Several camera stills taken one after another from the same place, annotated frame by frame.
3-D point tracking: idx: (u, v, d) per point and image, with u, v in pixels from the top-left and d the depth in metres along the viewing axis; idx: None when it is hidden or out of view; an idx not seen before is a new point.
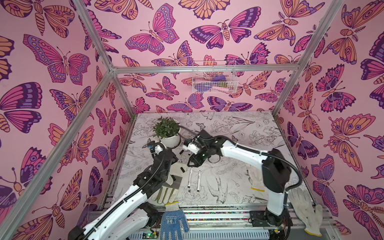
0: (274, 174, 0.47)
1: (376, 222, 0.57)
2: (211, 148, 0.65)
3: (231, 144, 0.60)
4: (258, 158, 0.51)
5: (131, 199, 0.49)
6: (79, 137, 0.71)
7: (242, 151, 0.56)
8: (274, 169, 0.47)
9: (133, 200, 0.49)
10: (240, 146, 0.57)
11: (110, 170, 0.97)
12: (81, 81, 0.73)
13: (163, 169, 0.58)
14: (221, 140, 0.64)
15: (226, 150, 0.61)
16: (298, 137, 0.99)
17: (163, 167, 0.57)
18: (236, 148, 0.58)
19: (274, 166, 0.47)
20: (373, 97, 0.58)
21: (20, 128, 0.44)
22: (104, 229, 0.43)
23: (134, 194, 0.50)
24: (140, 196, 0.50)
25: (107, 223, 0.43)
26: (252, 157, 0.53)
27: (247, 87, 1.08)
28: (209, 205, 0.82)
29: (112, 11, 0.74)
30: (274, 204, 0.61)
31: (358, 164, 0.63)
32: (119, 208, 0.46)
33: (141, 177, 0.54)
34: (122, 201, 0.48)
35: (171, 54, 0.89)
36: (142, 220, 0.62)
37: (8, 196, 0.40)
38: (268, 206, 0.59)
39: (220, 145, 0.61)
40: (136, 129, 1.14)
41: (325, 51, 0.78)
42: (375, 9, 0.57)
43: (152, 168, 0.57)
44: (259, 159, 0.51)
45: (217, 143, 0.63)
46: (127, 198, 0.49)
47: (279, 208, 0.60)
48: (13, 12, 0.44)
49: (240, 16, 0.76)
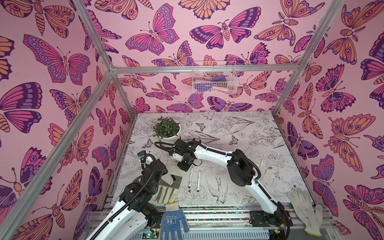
0: (238, 170, 0.56)
1: (376, 222, 0.57)
2: (187, 152, 0.70)
3: (202, 148, 0.67)
4: (225, 158, 0.59)
5: (117, 217, 0.47)
6: (79, 137, 0.71)
7: (212, 153, 0.63)
8: (237, 167, 0.56)
9: (119, 218, 0.47)
10: (209, 149, 0.65)
11: (110, 170, 0.97)
12: (81, 81, 0.73)
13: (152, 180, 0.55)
14: (193, 145, 0.70)
15: (198, 153, 0.68)
16: (298, 137, 0.99)
17: (153, 178, 0.55)
18: (206, 151, 0.65)
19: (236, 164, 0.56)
20: (373, 97, 0.58)
21: (20, 128, 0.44)
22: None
23: (118, 214, 0.47)
24: (125, 214, 0.47)
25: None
26: (220, 157, 0.61)
27: (247, 87, 1.08)
28: (209, 205, 0.82)
29: (112, 11, 0.74)
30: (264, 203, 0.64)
31: (358, 164, 0.63)
32: (105, 228, 0.45)
33: (128, 191, 0.51)
34: (107, 222, 0.46)
35: (171, 54, 0.89)
36: (140, 224, 0.62)
37: (8, 196, 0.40)
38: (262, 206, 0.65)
39: (192, 149, 0.68)
40: (136, 129, 1.14)
41: (325, 51, 0.78)
42: (375, 9, 0.57)
43: (142, 180, 0.55)
44: (225, 159, 0.59)
45: (191, 147, 0.70)
46: (111, 218, 0.46)
47: (269, 205, 0.63)
48: (13, 12, 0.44)
49: (240, 16, 0.76)
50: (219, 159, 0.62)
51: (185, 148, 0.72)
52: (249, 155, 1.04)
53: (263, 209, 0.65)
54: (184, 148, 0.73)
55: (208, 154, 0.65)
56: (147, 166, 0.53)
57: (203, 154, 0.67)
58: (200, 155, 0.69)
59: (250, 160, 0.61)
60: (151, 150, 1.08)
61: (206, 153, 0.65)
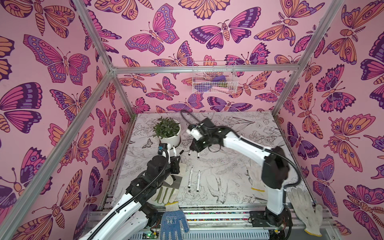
0: (273, 169, 0.48)
1: (376, 222, 0.57)
2: (214, 137, 0.64)
3: (234, 137, 0.60)
4: (261, 153, 0.51)
5: (124, 209, 0.48)
6: (79, 137, 0.71)
7: (245, 145, 0.56)
8: (275, 166, 0.49)
9: (126, 210, 0.48)
10: (242, 139, 0.57)
11: (110, 170, 0.97)
12: (81, 81, 0.73)
13: (156, 175, 0.56)
14: (224, 131, 0.63)
15: (228, 141, 0.61)
16: (298, 137, 0.99)
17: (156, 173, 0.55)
18: (239, 141, 0.58)
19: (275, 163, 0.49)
20: (373, 97, 0.58)
21: (20, 128, 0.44)
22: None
23: (125, 205, 0.48)
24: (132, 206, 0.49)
25: (100, 235, 0.43)
26: (254, 151, 0.53)
27: (247, 87, 1.08)
28: (209, 206, 0.82)
29: (112, 11, 0.74)
30: (274, 204, 0.62)
31: (358, 164, 0.63)
32: (110, 220, 0.45)
33: (134, 185, 0.53)
34: (114, 212, 0.47)
35: (171, 54, 0.89)
36: (140, 223, 0.62)
37: (8, 196, 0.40)
38: (268, 204, 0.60)
39: (223, 136, 0.62)
40: (136, 129, 1.14)
41: (325, 51, 0.78)
42: (375, 9, 0.57)
43: (147, 175, 0.55)
44: (261, 154, 0.51)
45: (220, 133, 0.62)
46: (118, 209, 0.47)
47: (278, 206, 0.61)
48: (13, 12, 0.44)
49: (240, 16, 0.76)
50: (253, 153, 0.54)
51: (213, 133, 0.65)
52: None
53: (267, 206, 0.66)
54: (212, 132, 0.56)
55: (240, 145, 0.58)
56: (149, 161, 0.53)
57: (234, 144, 0.60)
58: (230, 145, 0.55)
59: (287, 159, 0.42)
60: (151, 150, 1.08)
61: (238, 144, 0.58)
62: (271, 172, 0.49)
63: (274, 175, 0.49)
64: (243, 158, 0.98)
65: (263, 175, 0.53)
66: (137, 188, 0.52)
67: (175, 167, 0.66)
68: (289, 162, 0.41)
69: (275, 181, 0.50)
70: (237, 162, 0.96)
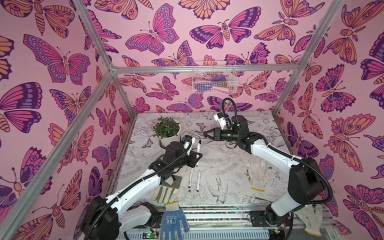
0: (302, 182, 0.44)
1: (376, 222, 0.57)
2: (243, 143, 0.64)
3: (262, 144, 0.59)
4: (288, 162, 0.48)
5: (149, 179, 0.53)
6: (79, 137, 0.71)
7: (272, 152, 0.54)
8: (304, 177, 0.44)
9: (150, 181, 0.53)
10: (271, 147, 0.56)
11: (110, 170, 0.97)
12: (81, 81, 0.73)
13: (173, 158, 0.62)
14: (254, 138, 0.62)
15: (256, 147, 0.60)
16: (298, 137, 0.99)
17: (173, 156, 0.61)
18: (266, 148, 0.56)
19: (304, 175, 0.44)
20: (373, 97, 0.58)
21: (20, 128, 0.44)
22: (125, 200, 0.45)
23: (151, 176, 0.54)
24: (156, 178, 0.54)
25: (127, 196, 0.46)
26: (282, 159, 0.51)
27: (247, 87, 1.08)
28: (209, 205, 0.82)
29: (112, 11, 0.74)
30: (283, 209, 0.60)
31: (358, 164, 0.63)
32: (137, 185, 0.50)
33: (156, 164, 0.59)
34: (140, 180, 0.52)
35: (171, 54, 0.89)
36: (145, 214, 0.62)
37: (8, 196, 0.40)
38: (272, 204, 0.65)
39: (250, 142, 0.61)
40: (136, 129, 1.14)
41: (325, 51, 0.78)
42: (375, 9, 0.57)
43: (165, 159, 0.62)
44: (289, 163, 0.48)
45: (248, 140, 0.62)
46: (145, 177, 0.53)
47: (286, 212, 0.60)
48: (13, 12, 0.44)
49: (240, 16, 0.76)
50: (281, 160, 0.51)
51: (243, 138, 0.65)
52: (249, 155, 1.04)
53: (272, 204, 0.65)
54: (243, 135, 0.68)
55: (267, 152, 0.56)
56: (168, 145, 0.59)
57: (261, 150, 0.59)
58: (257, 150, 0.61)
59: (321, 175, 0.46)
60: (151, 150, 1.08)
61: (265, 150, 0.57)
62: (300, 184, 0.45)
63: (303, 189, 0.44)
64: (243, 158, 0.98)
65: (290, 186, 0.49)
66: (155, 168, 0.57)
67: (192, 160, 0.69)
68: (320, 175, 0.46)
69: (303, 196, 0.46)
70: (237, 162, 0.96)
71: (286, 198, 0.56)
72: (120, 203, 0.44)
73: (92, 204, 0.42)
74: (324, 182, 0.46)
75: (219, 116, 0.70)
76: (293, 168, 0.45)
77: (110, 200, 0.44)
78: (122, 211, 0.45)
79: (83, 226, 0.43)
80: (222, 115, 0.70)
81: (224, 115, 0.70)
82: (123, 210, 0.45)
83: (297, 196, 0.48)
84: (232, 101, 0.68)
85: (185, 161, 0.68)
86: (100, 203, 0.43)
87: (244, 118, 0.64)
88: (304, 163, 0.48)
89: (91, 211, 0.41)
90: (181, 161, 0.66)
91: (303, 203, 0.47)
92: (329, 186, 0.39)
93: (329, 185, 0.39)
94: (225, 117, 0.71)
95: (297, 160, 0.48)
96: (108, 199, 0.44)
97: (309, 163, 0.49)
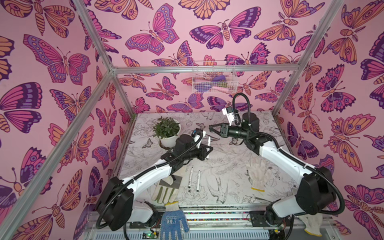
0: (313, 191, 0.42)
1: (376, 222, 0.57)
2: (251, 144, 0.61)
3: (272, 146, 0.56)
4: (300, 170, 0.46)
5: (161, 168, 0.55)
6: (79, 137, 0.71)
7: (283, 157, 0.51)
8: (315, 187, 0.42)
9: (162, 169, 0.55)
10: (281, 151, 0.53)
11: (110, 170, 0.97)
12: (81, 81, 0.73)
13: (183, 151, 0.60)
14: (262, 139, 0.60)
15: (265, 149, 0.57)
16: (298, 137, 0.99)
17: (183, 148, 0.63)
18: (277, 152, 0.53)
19: (316, 185, 0.42)
20: (373, 97, 0.58)
21: (20, 128, 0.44)
22: (140, 184, 0.47)
23: (163, 165, 0.56)
24: (168, 168, 0.56)
25: (142, 180, 0.48)
26: (293, 166, 0.48)
27: (247, 87, 1.08)
28: (209, 205, 0.82)
29: (112, 11, 0.74)
30: (284, 210, 0.60)
31: (358, 164, 0.63)
32: (150, 172, 0.52)
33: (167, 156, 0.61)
34: (154, 167, 0.54)
35: (171, 54, 0.89)
36: (148, 211, 0.63)
37: (8, 196, 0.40)
38: (273, 204, 0.66)
39: (259, 143, 0.59)
40: (136, 129, 1.14)
41: (325, 51, 0.78)
42: (375, 9, 0.57)
43: (175, 151, 0.64)
44: (301, 171, 0.46)
45: (258, 140, 0.60)
46: (158, 166, 0.55)
47: (287, 212, 0.59)
48: (13, 12, 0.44)
49: (240, 16, 0.76)
50: (291, 167, 0.49)
51: (252, 138, 0.62)
52: (249, 155, 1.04)
53: (274, 204, 0.65)
54: (253, 135, 0.65)
55: (278, 156, 0.53)
56: (178, 138, 0.61)
57: (271, 153, 0.56)
58: (266, 153, 0.58)
59: (333, 186, 0.44)
60: (151, 150, 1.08)
61: (276, 154, 0.54)
62: (310, 194, 0.43)
63: (314, 199, 0.42)
64: (243, 158, 0.98)
65: (299, 194, 0.47)
66: (166, 158, 0.60)
67: (202, 153, 0.70)
68: (335, 188, 0.44)
69: (312, 206, 0.44)
70: (237, 162, 0.96)
71: (289, 201, 0.55)
72: (136, 186, 0.46)
73: (109, 184, 0.44)
74: (337, 194, 0.45)
75: (228, 111, 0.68)
76: (305, 176, 0.43)
77: (126, 182, 0.46)
78: (136, 193, 0.47)
79: (98, 205, 0.44)
80: (231, 109, 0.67)
81: (233, 110, 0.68)
82: (138, 191, 0.48)
83: (305, 205, 0.46)
84: (245, 98, 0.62)
85: (194, 154, 0.69)
86: (116, 184, 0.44)
87: (256, 118, 0.59)
88: (317, 171, 0.46)
89: (108, 190, 0.43)
90: (191, 153, 0.67)
91: (310, 211, 0.45)
92: (343, 199, 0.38)
93: (342, 198, 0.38)
94: (233, 113, 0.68)
95: (310, 169, 0.45)
96: (125, 181, 0.46)
97: (321, 173, 0.46)
